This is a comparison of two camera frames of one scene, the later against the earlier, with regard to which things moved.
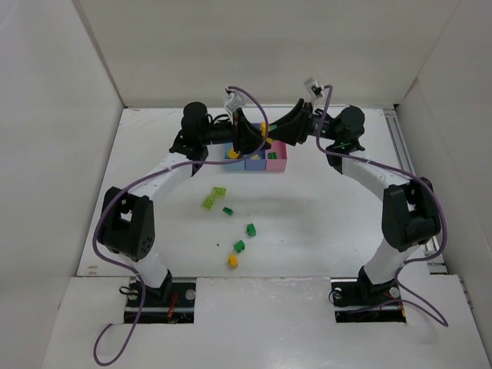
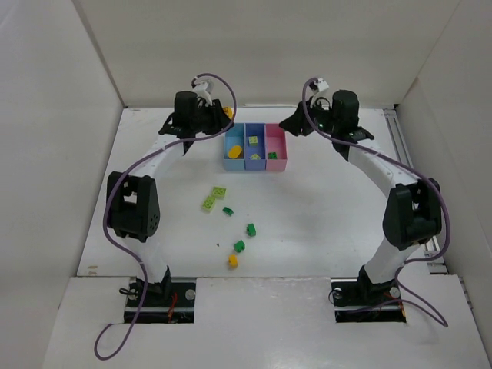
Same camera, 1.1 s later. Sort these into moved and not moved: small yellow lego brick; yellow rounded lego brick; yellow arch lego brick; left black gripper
Moved: left black gripper; yellow arch lego brick
Not moved: yellow rounded lego brick; small yellow lego brick
